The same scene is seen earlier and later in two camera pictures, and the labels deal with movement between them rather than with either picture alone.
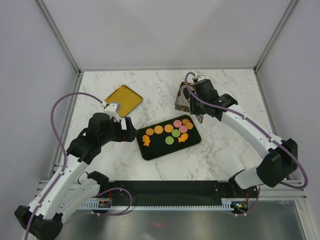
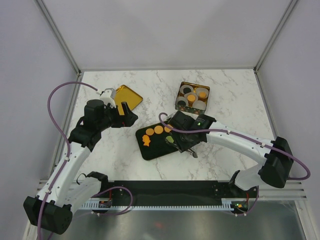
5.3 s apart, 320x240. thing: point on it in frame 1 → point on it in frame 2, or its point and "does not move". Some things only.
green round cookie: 169,140 does not move
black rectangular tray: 162,138 does not move
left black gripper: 128,135 → 127,120
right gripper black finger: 186,93 → 172,144
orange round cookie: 158,129 does not move
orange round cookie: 149,131 does not move
